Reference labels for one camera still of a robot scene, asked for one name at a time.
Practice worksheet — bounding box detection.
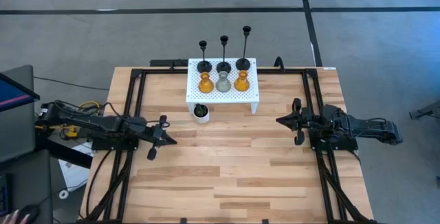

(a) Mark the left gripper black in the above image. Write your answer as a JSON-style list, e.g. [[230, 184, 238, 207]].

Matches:
[[142, 115, 178, 161]]

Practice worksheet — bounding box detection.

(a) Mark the gray stand leg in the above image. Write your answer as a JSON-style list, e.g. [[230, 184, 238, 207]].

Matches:
[[408, 100, 440, 122]]

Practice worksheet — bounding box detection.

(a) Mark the person's hand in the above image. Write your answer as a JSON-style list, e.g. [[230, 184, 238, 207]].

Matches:
[[0, 209, 30, 224]]

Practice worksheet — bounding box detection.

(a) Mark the black floor cable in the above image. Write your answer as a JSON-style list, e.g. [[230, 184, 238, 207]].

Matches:
[[33, 76, 111, 91]]

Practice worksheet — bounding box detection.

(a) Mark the clear ribbed glass candle holder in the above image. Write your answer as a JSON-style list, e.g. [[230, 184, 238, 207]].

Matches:
[[215, 71, 232, 93]]

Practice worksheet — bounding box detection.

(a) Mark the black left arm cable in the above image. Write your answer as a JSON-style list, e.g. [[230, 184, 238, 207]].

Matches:
[[144, 118, 171, 129]]

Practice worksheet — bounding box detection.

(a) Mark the amber ribbed glass candle holder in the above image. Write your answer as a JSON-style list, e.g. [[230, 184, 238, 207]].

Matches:
[[197, 71, 215, 94], [233, 70, 250, 93]]

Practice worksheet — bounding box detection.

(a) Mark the yellow clamp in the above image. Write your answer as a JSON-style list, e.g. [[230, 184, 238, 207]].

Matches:
[[64, 120, 79, 139]]

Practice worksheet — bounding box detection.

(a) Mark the white perforated metal shelf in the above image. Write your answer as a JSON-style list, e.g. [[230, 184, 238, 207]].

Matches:
[[186, 57, 260, 115]]

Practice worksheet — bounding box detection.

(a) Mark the tall black candlestick holder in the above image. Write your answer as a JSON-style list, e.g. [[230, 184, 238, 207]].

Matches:
[[235, 25, 252, 71]]

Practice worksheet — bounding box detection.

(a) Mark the monitor with blue screen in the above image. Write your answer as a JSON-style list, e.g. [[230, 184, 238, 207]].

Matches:
[[0, 72, 41, 113]]

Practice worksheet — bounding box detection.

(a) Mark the black computer mouse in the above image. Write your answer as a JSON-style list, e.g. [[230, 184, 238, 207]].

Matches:
[[15, 204, 41, 222]]

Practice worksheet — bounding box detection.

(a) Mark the short black candlestick holder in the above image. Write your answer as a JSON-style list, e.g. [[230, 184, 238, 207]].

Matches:
[[197, 40, 213, 74]]

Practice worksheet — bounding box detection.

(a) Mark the white pot with green plant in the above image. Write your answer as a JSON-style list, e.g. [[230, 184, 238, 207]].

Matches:
[[192, 102, 211, 124]]

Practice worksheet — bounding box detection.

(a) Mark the white paper sheet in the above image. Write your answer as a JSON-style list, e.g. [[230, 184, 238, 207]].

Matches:
[[58, 141, 94, 192]]

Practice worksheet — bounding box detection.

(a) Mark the black keyboard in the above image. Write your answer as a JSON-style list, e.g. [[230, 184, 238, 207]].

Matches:
[[0, 174, 11, 214]]

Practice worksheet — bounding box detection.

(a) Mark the black metal table frame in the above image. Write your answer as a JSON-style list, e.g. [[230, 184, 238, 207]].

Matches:
[[82, 58, 377, 224]]

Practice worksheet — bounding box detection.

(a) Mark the gray side desk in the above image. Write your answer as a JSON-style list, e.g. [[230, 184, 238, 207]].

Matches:
[[0, 65, 53, 224]]

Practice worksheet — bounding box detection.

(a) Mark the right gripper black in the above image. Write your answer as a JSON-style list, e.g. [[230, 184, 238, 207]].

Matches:
[[276, 98, 324, 146]]

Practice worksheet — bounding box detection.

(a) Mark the medium black candlestick holder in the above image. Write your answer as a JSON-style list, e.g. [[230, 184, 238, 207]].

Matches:
[[216, 34, 232, 75]]

